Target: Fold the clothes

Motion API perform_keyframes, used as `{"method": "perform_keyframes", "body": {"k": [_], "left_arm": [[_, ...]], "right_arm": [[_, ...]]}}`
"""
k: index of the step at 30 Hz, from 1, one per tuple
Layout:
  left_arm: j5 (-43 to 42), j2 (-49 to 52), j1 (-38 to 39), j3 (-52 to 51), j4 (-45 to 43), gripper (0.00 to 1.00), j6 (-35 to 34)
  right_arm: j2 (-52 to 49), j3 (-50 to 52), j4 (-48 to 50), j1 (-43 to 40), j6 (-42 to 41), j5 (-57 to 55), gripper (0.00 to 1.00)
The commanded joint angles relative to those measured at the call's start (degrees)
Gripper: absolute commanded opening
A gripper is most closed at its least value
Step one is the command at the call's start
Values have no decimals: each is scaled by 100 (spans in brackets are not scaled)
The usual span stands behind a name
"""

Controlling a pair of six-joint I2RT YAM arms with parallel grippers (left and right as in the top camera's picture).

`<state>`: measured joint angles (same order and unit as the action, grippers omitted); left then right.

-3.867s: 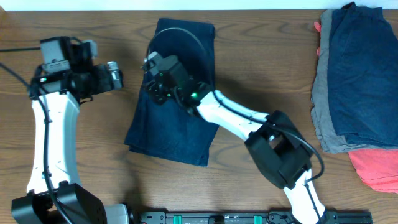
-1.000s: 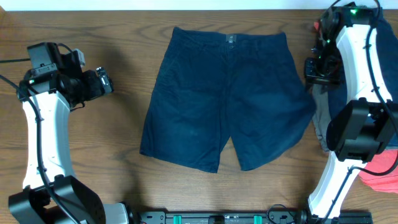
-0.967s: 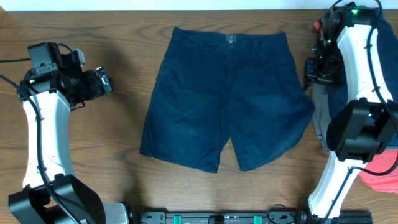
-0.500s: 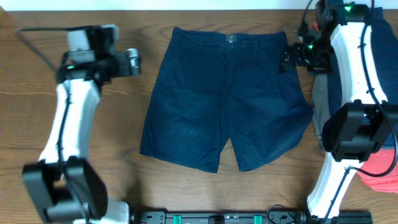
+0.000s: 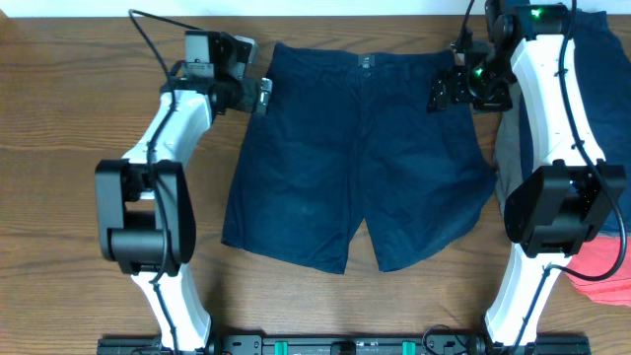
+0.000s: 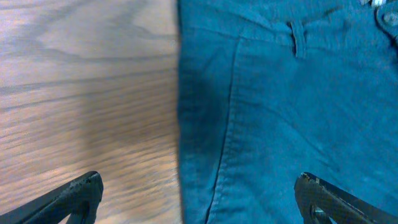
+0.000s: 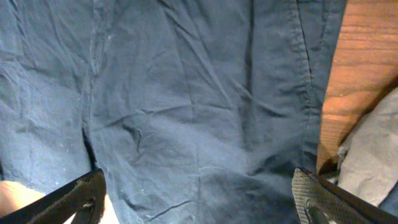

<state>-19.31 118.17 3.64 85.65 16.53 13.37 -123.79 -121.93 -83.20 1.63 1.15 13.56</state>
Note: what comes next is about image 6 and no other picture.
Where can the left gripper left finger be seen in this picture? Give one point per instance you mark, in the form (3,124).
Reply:
(78,200)

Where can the navy blue shorts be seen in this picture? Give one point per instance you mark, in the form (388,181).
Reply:
(271,89)

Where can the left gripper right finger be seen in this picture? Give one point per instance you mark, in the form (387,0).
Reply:
(321,202)

